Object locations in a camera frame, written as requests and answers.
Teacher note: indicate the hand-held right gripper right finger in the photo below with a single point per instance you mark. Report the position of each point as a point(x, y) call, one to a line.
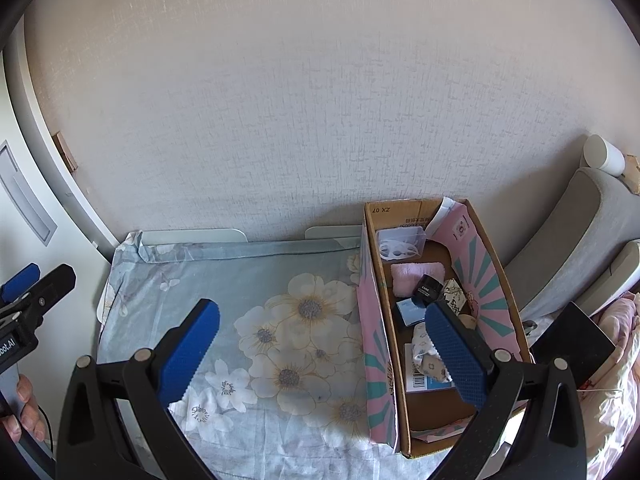
point(452, 350)

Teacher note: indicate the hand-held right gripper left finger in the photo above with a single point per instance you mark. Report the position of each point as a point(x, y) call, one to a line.
point(192, 350)

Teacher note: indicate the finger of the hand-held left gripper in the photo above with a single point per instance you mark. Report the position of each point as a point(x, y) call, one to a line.
point(20, 277)
point(50, 285)

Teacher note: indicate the floral white sock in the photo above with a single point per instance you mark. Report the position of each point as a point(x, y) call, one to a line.
point(425, 355)

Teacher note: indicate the blue box with barcode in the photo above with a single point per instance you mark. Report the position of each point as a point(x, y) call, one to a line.
point(420, 382)

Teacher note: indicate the small black jar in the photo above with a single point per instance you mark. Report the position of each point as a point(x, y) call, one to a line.
point(427, 287)

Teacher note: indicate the pink patterned cardboard box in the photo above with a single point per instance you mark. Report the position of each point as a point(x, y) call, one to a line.
point(372, 310)

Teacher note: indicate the clear plastic floss pick box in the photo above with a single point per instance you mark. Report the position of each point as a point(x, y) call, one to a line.
point(400, 245)

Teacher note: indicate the person's left hand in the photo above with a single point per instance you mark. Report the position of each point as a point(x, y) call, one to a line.
point(30, 410)

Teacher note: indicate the small light blue box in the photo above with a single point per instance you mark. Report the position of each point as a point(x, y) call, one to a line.
point(410, 312)

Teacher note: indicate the floral blue tablecloth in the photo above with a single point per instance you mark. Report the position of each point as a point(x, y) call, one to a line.
point(150, 285)

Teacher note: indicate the white door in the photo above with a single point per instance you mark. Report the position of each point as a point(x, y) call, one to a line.
point(25, 200)

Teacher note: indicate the pink folded towel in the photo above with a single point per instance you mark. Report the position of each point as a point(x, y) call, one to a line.
point(410, 277)

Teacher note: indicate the black notebook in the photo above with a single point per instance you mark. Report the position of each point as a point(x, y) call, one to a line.
point(572, 345)

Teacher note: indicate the small wooden block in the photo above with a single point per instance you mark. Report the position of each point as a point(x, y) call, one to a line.
point(66, 152)

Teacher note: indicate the grey headboard cushion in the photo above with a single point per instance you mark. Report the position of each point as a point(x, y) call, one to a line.
point(615, 275)
point(565, 230)

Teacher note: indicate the pink blanket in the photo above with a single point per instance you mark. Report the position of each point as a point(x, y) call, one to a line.
point(620, 400)

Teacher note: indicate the white cylindrical cup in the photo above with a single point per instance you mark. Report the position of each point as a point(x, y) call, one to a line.
point(602, 155)

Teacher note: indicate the wooden furniture corner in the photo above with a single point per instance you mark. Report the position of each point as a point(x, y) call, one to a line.
point(632, 175)

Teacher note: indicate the white door frame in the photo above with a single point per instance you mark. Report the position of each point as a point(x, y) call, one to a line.
point(42, 150)

